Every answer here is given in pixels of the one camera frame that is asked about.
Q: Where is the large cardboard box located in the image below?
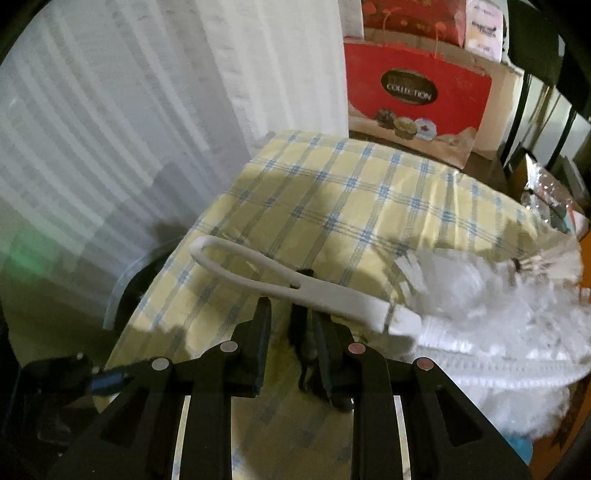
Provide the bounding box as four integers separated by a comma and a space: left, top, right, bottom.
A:
471, 60, 526, 160

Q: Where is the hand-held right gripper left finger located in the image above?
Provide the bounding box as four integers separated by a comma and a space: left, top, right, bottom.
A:
48, 298, 273, 480

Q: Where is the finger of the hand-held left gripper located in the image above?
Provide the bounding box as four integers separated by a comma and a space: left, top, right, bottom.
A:
90, 362, 154, 396

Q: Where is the black speaker stand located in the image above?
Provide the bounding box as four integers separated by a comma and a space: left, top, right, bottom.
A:
501, 69, 533, 168
549, 106, 579, 168

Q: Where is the red chocolate print bag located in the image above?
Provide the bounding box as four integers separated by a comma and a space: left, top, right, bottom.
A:
344, 39, 495, 169

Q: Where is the red floral gift bag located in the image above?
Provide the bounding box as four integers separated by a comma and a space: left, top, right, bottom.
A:
360, 0, 467, 47

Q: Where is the blue cloth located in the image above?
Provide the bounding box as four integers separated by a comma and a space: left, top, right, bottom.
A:
505, 434, 533, 465

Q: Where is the white fluffy duster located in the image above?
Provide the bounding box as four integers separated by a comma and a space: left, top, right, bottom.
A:
189, 235, 591, 437

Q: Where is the white small box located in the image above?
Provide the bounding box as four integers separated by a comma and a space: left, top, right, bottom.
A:
464, 0, 505, 64

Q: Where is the crinkled clear plastic bag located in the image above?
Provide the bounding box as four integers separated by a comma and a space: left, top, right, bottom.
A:
522, 154, 576, 217

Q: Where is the black speaker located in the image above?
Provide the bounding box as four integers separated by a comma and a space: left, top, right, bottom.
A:
505, 0, 570, 86

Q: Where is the yellow checked tablecloth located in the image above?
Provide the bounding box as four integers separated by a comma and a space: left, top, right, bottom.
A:
111, 129, 568, 480

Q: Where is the white curtain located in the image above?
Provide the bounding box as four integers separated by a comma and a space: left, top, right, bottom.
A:
0, 0, 350, 352

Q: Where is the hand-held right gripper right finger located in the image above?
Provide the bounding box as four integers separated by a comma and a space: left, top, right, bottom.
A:
314, 318, 532, 480

